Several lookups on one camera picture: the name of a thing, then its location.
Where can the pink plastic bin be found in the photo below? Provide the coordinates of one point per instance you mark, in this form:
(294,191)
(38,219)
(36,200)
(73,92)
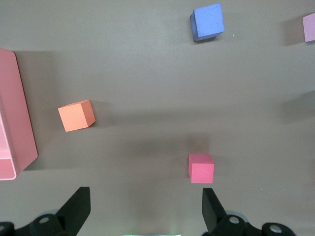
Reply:
(17,110)

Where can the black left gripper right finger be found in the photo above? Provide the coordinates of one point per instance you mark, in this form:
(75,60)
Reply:
(212,216)

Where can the red foam block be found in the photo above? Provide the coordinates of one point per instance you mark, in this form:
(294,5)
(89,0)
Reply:
(201,172)

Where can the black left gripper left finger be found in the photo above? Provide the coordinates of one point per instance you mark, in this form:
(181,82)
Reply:
(73,214)

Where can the brown table cover sheet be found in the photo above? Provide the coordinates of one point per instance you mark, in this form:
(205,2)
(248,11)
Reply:
(147,86)

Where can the orange foam block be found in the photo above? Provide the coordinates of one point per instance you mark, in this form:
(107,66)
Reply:
(73,118)

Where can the pink foam block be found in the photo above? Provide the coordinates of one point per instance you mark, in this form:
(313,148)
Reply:
(309,27)

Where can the purple foam block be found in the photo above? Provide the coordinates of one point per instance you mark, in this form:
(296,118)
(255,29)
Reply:
(209,20)

